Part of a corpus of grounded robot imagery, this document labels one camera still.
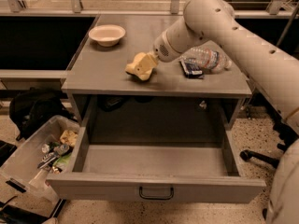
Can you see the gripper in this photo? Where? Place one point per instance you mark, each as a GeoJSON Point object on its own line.
{"type": "Point", "coordinates": [161, 50]}

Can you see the yellow sponge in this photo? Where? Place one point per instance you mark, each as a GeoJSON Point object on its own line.
{"type": "Point", "coordinates": [138, 71]}

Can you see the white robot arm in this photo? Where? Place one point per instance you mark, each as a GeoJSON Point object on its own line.
{"type": "Point", "coordinates": [274, 72]}

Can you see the grey open top drawer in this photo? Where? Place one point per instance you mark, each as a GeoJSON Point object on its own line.
{"type": "Point", "coordinates": [200, 163]}

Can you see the white bowl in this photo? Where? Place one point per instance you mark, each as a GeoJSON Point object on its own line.
{"type": "Point", "coordinates": [107, 35]}

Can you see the dark blue snack packet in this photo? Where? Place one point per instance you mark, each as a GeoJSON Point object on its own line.
{"type": "Point", "coordinates": [191, 70]}

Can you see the clear plastic water bottle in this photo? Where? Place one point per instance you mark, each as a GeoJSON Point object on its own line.
{"type": "Point", "coordinates": [207, 59]}

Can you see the crumpled yellow snack bag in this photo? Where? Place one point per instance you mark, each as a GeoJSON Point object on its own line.
{"type": "Point", "coordinates": [69, 137]}

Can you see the black backpack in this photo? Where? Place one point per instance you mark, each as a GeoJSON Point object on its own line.
{"type": "Point", "coordinates": [29, 110]}

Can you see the dark snack wrapper in bin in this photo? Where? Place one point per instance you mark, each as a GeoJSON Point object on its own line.
{"type": "Point", "coordinates": [57, 153]}

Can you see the clear plastic storage bin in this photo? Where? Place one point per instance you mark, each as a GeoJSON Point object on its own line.
{"type": "Point", "coordinates": [21, 167]}

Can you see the black drawer handle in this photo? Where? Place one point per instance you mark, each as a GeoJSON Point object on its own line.
{"type": "Point", "coordinates": [156, 193]}

